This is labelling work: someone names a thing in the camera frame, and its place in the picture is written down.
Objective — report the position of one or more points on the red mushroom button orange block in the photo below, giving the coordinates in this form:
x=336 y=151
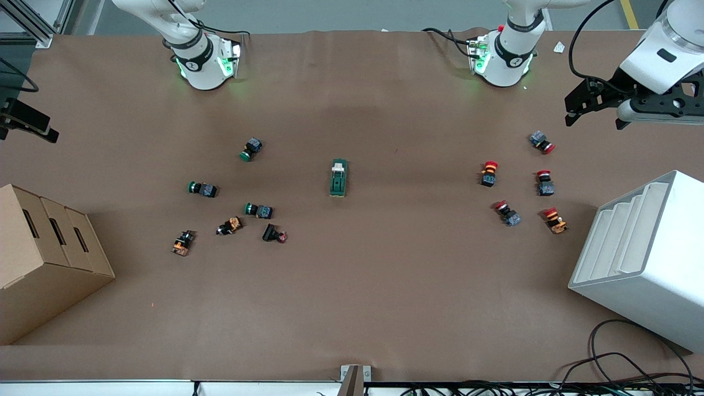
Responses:
x=557 y=225

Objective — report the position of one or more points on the black button orange block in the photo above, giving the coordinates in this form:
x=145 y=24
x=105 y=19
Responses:
x=233 y=224

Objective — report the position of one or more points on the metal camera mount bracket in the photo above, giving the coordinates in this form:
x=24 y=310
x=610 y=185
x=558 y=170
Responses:
x=352 y=382

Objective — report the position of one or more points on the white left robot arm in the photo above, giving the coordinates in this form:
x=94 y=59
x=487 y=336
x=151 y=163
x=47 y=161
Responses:
x=509 y=55

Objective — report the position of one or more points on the black switch red cap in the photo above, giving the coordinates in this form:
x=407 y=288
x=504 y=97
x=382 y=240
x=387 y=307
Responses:
x=269 y=233

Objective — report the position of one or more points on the metal base box green light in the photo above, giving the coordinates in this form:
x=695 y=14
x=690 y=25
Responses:
x=235 y=55
x=474 y=55

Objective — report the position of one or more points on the aluminium frame profile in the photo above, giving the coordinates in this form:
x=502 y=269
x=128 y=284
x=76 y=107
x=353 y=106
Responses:
x=41 y=38

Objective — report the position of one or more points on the white table edge rail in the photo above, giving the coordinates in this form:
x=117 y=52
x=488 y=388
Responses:
x=110 y=389

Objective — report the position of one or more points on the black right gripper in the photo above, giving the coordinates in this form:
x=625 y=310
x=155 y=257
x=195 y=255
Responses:
x=22 y=116

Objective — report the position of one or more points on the green load switch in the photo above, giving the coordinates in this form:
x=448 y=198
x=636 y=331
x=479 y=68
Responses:
x=339 y=181

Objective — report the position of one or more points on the white slotted bin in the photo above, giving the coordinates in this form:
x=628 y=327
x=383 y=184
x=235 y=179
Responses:
x=660 y=264

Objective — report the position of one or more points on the brown table cover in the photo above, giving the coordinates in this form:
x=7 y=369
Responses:
x=385 y=286

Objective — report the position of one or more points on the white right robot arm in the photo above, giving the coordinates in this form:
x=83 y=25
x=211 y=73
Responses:
x=201 y=66

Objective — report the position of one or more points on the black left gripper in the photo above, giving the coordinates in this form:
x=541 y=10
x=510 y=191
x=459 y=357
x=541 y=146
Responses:
x=608 y=91

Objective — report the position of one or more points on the red push button grey block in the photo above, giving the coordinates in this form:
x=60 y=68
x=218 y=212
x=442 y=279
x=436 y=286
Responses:
x=512 y=219
x=538 y=138
x=546 y=188

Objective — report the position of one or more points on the black selector orange block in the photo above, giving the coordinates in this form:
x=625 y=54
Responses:
x=181 y=245

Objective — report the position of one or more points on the white paper scrap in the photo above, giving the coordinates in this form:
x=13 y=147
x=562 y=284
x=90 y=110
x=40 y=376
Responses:
x=559 y=48

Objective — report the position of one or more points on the green push button grey block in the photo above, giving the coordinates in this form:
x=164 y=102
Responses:
x=253 y=146
x=264 y=211
x=207 y=190

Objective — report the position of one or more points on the brown cardboard box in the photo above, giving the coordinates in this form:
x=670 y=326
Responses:
x=33 y=286

